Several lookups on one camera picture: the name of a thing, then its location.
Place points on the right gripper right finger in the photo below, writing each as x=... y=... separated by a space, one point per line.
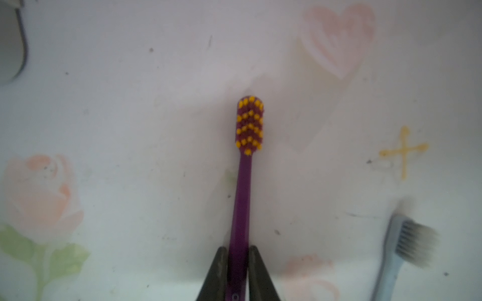
x=261 y=287

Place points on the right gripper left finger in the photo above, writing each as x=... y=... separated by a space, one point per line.
x=215 y=284

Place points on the purple toothbrush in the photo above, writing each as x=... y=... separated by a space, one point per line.
x=248 y=139

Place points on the pale blue toothbrush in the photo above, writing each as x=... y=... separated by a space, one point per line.
x=406 y=241

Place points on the cream toothbrush holder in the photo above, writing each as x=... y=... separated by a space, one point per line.
x=14 y=48

